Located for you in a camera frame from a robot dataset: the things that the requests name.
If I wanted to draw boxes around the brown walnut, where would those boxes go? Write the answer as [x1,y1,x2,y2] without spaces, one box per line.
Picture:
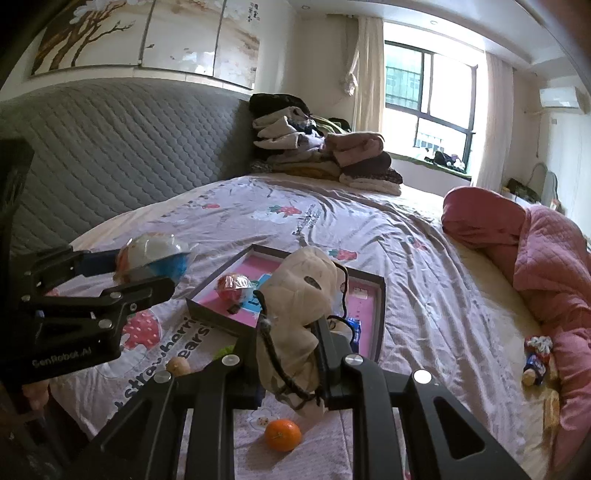
[166,356,192,378]

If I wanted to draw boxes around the blue white egg toy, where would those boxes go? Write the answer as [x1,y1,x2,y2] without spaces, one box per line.
[113,232,195,284]

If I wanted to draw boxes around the orange tangerine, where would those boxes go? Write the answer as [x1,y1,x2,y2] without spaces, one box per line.
[264,419,303,453]

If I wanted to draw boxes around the cream cloth drawstring pouch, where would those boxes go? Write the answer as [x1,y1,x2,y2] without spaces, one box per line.
[253,246,346,421]

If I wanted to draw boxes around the floral lilac bed sheet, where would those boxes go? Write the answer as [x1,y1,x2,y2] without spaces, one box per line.
[48,174,546,480]

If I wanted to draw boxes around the red wrapped egg toy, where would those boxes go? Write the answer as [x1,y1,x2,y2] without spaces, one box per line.
[215,273,256,305]

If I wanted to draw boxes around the dark tray with pink liner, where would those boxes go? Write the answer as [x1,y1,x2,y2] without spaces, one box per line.
[187,245,386,362]

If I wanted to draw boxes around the small toys by blanket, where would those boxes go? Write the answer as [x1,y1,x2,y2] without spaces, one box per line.
[522,336,553,387]

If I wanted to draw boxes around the blue tissue packet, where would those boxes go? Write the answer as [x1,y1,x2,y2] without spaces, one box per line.
[345,317,362,353]

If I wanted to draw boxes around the grey quilted headboard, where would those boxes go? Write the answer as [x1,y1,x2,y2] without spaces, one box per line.
[1,78,252,255]

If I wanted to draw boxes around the pink quilted blanket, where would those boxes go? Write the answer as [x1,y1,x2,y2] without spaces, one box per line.
[442,187,590,470]

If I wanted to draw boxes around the pile of folded clothes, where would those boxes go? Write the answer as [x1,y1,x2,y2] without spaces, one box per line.
[249,93,403,196]

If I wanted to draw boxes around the items on window sill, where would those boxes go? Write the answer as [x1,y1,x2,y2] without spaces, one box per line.
[425,150,466,172]

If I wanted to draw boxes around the right sheer curtain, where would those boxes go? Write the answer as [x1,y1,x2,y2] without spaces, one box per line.
[474,52,515,192]

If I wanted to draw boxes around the left beige curtain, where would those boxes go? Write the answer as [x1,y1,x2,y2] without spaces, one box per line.
[341,16,386,132]

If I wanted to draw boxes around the white air conditioner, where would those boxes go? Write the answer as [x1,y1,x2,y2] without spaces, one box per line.
[539,86,587,113]

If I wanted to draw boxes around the blossom tree wall painting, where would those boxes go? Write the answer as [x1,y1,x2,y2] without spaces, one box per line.
[31,0,260,89]

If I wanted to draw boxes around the window with dark frame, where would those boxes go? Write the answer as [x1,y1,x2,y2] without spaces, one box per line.
[383,40,478,176]

